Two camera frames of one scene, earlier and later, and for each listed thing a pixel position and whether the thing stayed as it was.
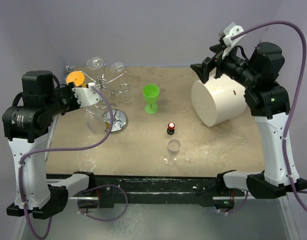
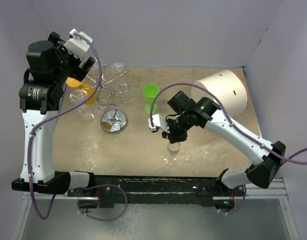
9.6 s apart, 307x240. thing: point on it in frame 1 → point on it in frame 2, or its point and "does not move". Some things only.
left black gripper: [69, 89] → [77, 72]
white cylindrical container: [220, 98] does not move
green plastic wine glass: [151, 92] does not move
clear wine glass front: [173, 147] does not move
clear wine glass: [95, 63] does not move
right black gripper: [203, 69] → [172, 136]
